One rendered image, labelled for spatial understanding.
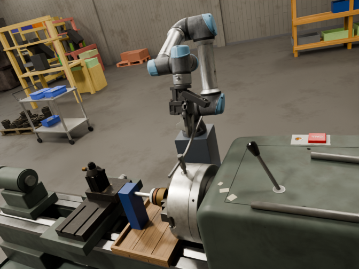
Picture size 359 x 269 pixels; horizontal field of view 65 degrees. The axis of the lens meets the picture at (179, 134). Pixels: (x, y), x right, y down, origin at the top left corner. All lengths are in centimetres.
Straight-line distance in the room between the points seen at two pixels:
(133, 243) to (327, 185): 87
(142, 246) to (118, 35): 1101
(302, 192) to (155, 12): 1053
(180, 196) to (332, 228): 50
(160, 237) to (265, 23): 945
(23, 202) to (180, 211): 112
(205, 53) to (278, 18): 884
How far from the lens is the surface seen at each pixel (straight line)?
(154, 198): 125
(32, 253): 202
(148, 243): 137
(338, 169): 102
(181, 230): 110
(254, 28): 1040
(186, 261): 128
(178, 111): 113
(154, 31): 1129
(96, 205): 158
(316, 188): 94
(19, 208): 200
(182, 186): 106
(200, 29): 154
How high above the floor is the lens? 184
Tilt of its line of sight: 25 degrees down
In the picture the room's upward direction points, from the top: 14 degrees counter-clockwise
